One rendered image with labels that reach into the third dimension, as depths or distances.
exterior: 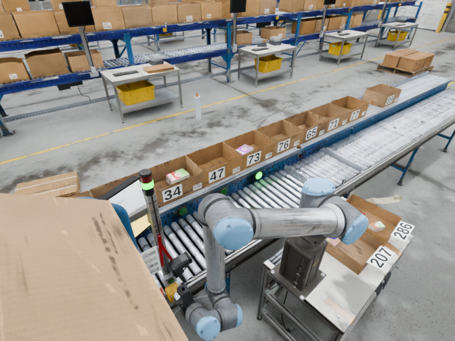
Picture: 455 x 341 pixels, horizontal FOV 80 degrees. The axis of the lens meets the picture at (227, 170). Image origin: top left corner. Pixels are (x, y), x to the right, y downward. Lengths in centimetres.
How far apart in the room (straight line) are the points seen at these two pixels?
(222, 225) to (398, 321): 225
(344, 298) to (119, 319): 167
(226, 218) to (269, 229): 17
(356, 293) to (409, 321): 106
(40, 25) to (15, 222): 572
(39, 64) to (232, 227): 535
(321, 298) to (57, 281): 164
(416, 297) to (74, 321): 297
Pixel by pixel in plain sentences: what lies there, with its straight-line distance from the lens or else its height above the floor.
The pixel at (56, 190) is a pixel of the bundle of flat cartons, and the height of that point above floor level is 13.
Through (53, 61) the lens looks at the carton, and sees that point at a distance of 591.
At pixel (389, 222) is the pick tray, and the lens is 247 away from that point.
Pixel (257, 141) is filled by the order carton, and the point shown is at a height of 95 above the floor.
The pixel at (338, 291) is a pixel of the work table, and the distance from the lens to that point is 193.
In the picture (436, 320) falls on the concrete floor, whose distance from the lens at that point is 309.
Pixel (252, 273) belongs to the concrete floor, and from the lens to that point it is 277.
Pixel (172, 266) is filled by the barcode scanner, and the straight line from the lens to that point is 152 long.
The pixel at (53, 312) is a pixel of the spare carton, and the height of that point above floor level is 205.
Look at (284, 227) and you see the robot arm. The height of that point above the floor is 158.
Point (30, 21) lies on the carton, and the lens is 606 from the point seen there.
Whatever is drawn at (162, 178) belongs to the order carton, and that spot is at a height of 90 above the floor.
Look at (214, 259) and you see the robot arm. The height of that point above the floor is 135.
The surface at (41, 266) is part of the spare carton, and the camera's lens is 38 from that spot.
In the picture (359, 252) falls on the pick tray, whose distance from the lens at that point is 215.
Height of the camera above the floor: 232
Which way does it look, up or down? 36 degrees down
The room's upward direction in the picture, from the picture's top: straight up
